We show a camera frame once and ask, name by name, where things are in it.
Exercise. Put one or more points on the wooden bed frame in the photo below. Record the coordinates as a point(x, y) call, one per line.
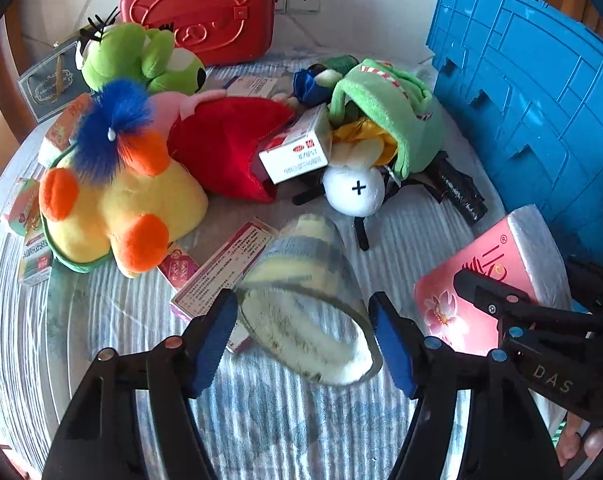
point(9, 70)

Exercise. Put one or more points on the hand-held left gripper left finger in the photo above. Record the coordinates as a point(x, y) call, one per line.
point(214, 345)

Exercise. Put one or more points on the white round plush toy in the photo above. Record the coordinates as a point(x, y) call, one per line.
point(354, 190)

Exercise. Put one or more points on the red plush cloth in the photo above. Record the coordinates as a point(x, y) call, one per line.
point(221, 145)

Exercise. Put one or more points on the pink green packet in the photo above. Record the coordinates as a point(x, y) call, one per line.
point(24, 205)

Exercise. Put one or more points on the pink orange box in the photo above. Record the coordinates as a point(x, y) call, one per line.
point(61, 127)

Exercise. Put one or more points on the small pink box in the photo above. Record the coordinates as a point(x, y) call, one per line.
point(179, 267)

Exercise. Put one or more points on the green cloth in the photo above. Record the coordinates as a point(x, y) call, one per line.
point(560, 430)

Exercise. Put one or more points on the pink flower tissue pack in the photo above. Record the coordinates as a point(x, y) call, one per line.
point(476, 280)

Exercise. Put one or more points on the yellow plush cloth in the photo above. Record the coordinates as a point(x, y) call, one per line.
point(361, 132)

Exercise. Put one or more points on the yellow plush with blue tuft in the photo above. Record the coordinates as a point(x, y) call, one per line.
point(131, 205)

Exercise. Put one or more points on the green frog plush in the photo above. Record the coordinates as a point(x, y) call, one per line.
point(126, 52)

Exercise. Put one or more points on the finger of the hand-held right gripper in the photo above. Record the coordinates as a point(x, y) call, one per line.
point(481, 295)
point(599, 290)

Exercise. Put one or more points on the black foil packet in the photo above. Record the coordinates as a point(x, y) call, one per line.
point(456, 190)

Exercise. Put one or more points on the blue green plush toy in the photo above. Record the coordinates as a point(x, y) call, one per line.
point(309, 82)

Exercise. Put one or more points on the blue plastic container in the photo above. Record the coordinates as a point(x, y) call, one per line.
point(531, 110)

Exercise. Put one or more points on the green red box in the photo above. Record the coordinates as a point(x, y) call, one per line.
point(36, 255)

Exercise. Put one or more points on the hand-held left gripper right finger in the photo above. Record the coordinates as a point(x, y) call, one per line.
point(394, 345)

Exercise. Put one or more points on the white box with red label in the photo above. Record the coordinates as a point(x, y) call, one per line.
point(294, 160)

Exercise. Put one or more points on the dark gift bag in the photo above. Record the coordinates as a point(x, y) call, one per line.
point(41, 85)

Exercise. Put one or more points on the person's right hand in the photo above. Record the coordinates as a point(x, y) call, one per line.
point(591, 445)

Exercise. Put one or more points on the red plastic case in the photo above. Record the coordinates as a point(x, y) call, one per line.
point(206, 15)

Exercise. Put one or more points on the long pink text box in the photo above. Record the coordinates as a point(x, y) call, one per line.
point(221, 265)

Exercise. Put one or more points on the pale pink flat box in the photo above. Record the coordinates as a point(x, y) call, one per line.
point(254, 86)

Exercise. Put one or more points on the green crocodile plush hat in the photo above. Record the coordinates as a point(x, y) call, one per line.
point(411, 125)

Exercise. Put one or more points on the pink plush toy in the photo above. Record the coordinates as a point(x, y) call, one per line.
point(176, 105)

